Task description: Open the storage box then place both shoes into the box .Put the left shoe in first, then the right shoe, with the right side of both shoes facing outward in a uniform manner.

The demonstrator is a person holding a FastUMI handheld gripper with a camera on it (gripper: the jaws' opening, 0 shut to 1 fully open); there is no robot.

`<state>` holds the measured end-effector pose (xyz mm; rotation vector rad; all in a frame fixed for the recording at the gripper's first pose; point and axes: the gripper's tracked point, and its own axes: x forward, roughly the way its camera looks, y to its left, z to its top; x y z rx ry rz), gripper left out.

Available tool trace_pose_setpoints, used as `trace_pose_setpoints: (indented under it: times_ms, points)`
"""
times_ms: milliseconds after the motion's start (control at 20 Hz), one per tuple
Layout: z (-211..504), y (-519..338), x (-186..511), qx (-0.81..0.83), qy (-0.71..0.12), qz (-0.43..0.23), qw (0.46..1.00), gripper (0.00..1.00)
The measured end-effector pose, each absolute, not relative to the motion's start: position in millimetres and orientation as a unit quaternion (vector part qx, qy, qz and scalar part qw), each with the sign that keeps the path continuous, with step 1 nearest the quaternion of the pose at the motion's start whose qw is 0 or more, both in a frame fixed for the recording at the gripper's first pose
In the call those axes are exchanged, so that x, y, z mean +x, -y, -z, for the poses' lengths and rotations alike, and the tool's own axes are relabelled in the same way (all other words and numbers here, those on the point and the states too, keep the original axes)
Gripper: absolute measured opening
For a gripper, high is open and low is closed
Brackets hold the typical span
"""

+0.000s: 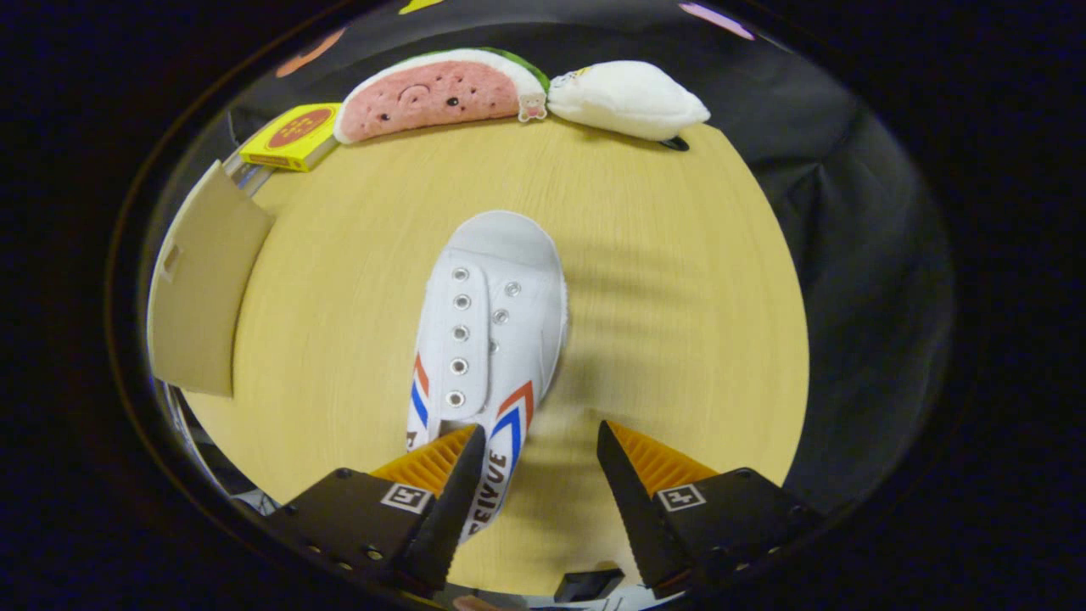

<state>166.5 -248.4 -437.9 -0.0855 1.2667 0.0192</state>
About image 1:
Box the white plush toy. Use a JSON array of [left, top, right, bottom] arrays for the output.
[[547, 59, 712, 152]]

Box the blue book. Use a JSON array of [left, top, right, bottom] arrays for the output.
[[222, 153, 277, 192]]

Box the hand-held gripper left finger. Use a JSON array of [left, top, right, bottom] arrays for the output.
[[263, 424, 487, 595]]

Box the yellow book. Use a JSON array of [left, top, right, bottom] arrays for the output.
[[239, 103, 343, 173]]

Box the white canvas shoe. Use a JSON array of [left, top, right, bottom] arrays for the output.
[[405, 210, 569, 544]]

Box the watermelon slice plush toy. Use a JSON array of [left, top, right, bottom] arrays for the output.
[[333, 47, 551, 145]]

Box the cream fabric storage box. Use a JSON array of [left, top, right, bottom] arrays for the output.
[[147, 160, 277, 398]]

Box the small black box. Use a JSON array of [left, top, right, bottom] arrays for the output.
[[554, 568, 626, 604]]

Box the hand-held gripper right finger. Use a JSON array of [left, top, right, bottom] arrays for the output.
[[596, 419, 824, 599]]

